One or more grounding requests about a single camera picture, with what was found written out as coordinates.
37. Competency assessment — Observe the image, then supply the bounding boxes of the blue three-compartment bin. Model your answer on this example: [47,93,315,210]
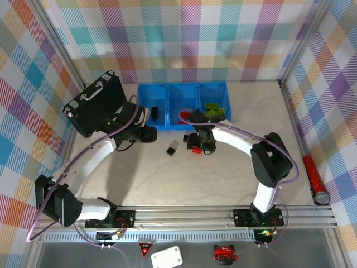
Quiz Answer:
[136,81,233,131]

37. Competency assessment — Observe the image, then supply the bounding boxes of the small controller board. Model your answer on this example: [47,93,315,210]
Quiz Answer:
[254,228,277,241]
[96,229,126,241]

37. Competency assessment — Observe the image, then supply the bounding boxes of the red and black triangle emblem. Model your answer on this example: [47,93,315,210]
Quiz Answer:
[138,242,154,259]

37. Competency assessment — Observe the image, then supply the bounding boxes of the red tube with grey cap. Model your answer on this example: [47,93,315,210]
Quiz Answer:
[302,155,331,205]

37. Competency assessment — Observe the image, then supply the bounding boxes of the white rectangular box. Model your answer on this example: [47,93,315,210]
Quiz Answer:
[151,245,184,268]

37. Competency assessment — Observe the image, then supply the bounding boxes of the black cat figurine red glasses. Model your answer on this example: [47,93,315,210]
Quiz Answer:
[213,244,240,265]

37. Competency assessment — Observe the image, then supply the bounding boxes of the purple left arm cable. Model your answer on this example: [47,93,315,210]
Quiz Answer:
[26,94,139,249]

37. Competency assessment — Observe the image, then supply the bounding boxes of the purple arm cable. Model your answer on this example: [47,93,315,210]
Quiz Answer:
[177,108,301,249]
[26,94,139,249]

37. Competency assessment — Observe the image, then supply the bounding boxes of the black briefcase with silver handle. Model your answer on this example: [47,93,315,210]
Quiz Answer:
[62,70,127,137]

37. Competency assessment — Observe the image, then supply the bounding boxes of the aluminium frame cross rail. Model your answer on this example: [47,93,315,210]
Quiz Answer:
[30,205,340,231]

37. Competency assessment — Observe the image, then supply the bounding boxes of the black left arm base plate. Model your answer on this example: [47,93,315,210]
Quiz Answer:
[85,209,136,228]

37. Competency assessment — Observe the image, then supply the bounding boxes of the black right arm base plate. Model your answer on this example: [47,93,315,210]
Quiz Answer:
[233,208,284,227]

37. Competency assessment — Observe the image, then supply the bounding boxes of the slotted grey cable duct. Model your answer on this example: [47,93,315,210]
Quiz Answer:
[44,233,259,243]

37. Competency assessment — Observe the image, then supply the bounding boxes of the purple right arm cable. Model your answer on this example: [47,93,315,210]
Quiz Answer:
[177,108,301,249]

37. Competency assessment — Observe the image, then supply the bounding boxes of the aluminium frame post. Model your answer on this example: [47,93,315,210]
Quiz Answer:
[278,0,334,86]
[27,0,86,90]

